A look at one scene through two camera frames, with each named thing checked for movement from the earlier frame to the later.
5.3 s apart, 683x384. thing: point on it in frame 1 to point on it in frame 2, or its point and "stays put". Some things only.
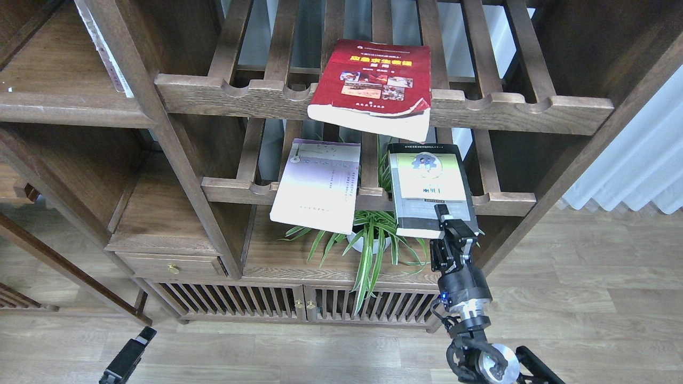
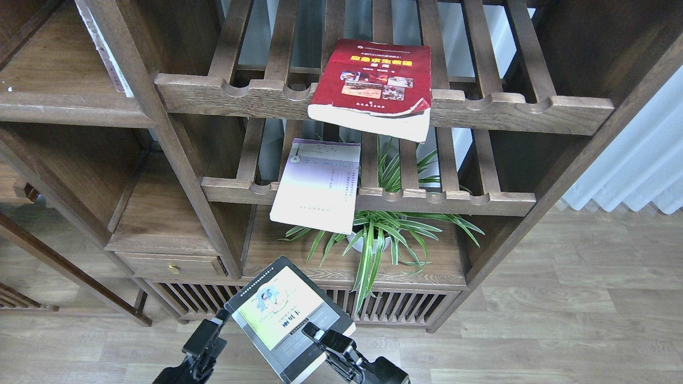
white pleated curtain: [643, 166] stays put
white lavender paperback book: [318, 186] stays put
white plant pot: [358, 245] stays put
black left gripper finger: [128, 358] to [201, 351]
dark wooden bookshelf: [362, 165] stays put
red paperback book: [381, 89] stays put
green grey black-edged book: [423, 175] to [270, 310]
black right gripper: [460, 281] to [342, 357]
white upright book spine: [120, 84] stays put
